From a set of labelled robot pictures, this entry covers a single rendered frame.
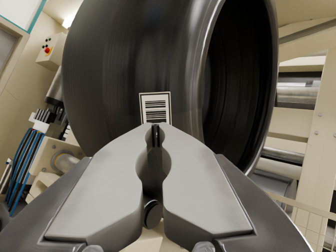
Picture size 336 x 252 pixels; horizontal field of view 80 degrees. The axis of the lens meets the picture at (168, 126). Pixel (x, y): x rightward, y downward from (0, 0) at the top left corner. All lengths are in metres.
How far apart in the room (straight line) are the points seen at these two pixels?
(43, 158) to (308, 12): 0.96
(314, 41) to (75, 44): 0.81
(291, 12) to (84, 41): 0.76
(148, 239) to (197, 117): 0.21
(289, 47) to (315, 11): 0.13
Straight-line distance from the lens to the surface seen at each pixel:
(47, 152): 0.60
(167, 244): 0.55
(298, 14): 0.96
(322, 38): 0.95
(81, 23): 0.42
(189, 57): 0.28
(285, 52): 0.96
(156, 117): 0.27
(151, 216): 0.35
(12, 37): 1.01
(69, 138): 0.75
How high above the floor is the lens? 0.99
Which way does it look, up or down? 9 degrees up
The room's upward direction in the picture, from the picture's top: 19 degrees clockwise
